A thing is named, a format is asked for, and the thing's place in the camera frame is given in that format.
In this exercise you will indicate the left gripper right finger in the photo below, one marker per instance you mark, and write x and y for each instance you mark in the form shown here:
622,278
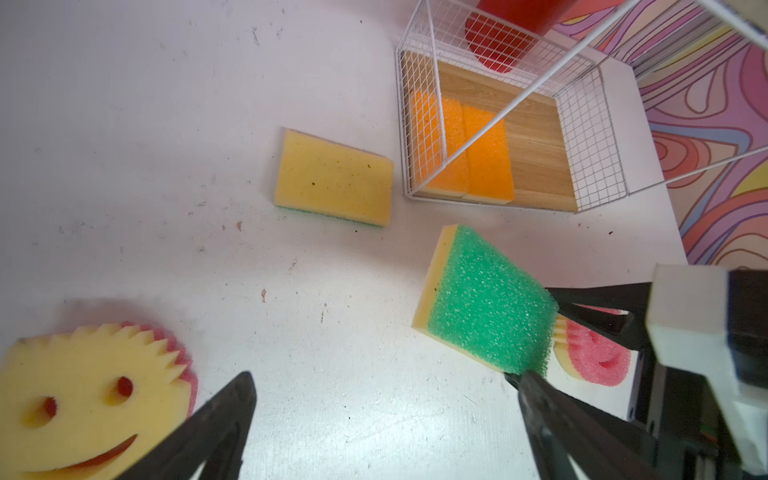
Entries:
565,432

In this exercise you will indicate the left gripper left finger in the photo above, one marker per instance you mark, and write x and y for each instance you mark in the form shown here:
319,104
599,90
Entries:
212,441

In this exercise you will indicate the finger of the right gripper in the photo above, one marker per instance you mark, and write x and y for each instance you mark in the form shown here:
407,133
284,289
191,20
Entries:
616,312

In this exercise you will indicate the orange sponge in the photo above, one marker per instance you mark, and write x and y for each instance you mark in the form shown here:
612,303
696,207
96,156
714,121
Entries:
431,139
490,174

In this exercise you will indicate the white wire wooden shelf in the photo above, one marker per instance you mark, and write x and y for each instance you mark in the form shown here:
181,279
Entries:
707,116

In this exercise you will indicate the yellow sponge green back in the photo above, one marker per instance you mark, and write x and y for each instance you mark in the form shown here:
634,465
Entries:
324,177

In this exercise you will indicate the pink smiley sponge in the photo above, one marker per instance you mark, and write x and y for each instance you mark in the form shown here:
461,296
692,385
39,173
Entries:
589,356

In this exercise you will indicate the yellow smiley sponge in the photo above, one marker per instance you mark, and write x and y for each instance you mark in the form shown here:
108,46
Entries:
89,403

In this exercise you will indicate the red cylindrical cup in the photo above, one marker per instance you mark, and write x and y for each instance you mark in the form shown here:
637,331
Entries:
501,32

